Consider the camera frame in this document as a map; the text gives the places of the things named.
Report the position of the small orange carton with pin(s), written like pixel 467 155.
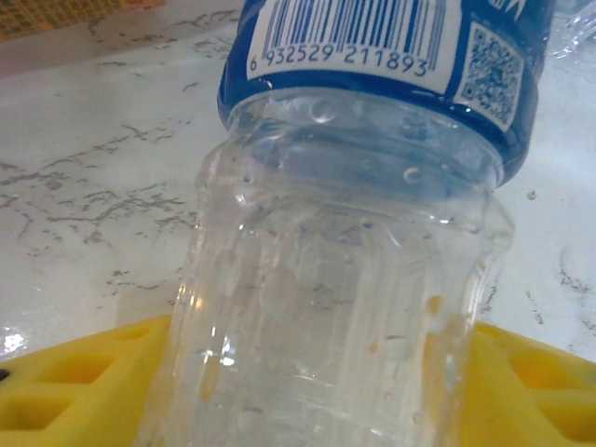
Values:
pixel 56 16

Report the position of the blue-labelled clear bottle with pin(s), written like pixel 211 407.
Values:
pixel 326 279

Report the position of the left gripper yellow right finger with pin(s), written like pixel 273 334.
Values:
pixel 535 405

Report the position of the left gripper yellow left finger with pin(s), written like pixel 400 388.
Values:
pixel 70 400

